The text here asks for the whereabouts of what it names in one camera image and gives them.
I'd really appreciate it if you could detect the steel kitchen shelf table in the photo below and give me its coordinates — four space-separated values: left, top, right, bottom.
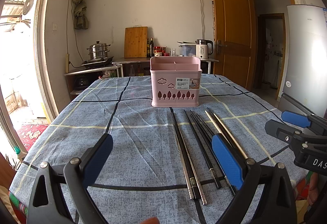
114 56 219 74

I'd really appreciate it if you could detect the red lidded jar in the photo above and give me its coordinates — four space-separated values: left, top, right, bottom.
154 47 162 56

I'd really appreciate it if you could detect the plain black chopstick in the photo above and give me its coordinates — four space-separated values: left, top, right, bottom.
190 111 236 196
184 111 222 189

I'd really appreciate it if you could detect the white electric kettle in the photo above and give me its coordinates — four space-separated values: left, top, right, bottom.
196 39 214 59

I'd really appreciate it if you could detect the pink plastic utensil basket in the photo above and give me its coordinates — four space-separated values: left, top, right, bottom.
150 61 202 107

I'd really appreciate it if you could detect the dark soy sauce bottle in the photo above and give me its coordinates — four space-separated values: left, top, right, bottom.
149 38 154 57

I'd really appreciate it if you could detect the brown wooden door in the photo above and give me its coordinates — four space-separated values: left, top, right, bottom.
213 0 257 90

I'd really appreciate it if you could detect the black induction cooker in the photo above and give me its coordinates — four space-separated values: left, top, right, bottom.
81 56 114 68

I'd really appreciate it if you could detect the clear plastic container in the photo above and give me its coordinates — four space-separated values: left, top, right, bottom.
178 41 196 56

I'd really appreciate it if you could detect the bamboo cutting board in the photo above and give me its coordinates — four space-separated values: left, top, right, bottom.
124 27 148 58

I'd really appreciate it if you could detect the black chopstick with steel end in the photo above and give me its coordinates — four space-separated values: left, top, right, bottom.
170 108 197 200

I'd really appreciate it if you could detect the white refrigerator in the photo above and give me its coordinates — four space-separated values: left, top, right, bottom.
279 4 326 117

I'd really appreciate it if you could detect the stainless steel steamer pot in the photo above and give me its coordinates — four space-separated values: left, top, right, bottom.
87 41 111 60

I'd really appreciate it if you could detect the small wooden side shelf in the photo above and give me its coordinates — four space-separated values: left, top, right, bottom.
64 64 123 98

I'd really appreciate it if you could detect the blue plaid tablecloth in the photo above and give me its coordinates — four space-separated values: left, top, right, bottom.
9 75 307 223

